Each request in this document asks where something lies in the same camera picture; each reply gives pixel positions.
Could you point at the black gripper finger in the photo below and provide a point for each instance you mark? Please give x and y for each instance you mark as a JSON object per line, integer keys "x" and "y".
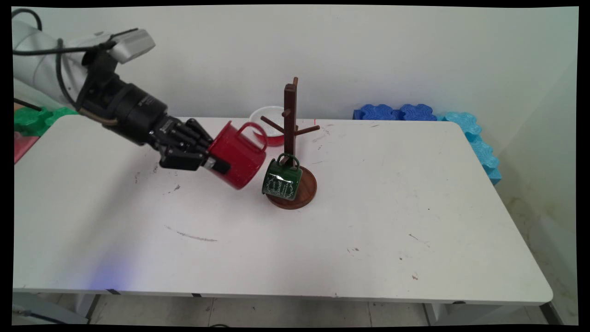
{"x": 198, "y": 131}
{"x": 184, "y": 161}

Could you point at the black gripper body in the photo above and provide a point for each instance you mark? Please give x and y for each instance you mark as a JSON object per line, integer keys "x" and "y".
{"x": 133, "y": 110}

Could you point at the red enamel mug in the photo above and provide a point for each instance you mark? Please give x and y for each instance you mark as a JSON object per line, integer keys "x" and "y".
{"x": 237, "y": 157}

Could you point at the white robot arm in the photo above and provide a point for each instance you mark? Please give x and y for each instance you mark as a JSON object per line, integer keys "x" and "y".
{"x": 37, "y": 60}

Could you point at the white bowl with red outside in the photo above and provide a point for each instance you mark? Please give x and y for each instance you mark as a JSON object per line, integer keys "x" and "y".
{"x": 269, "y": 116}

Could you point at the dark wooden mug tree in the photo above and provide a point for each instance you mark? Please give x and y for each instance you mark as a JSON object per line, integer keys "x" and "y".
{"x": 290, "y": 120}

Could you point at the green printed mug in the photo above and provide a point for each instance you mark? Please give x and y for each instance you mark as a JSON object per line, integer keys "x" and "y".
{"x": 282, "y": 182}

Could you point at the green foam block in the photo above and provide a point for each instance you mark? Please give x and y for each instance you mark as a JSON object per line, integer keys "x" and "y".
{"x": 34, "y": 120}

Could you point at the red foam mat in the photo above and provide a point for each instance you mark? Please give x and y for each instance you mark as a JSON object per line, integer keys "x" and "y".
{"x": 23, "y": 145}

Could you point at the dark blue foam block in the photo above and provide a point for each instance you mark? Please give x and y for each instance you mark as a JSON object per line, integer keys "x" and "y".
{"x": 396, "y": 113}

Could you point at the blue foam mats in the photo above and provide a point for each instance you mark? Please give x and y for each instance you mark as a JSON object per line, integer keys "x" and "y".
{"x": 479, "y": 147}

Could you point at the white table leg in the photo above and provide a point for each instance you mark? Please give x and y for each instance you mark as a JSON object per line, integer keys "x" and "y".
{"x": 461, "y": 313}

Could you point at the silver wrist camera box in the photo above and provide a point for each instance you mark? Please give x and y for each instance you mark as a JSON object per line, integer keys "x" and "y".
{"x": 131, "y": 46}

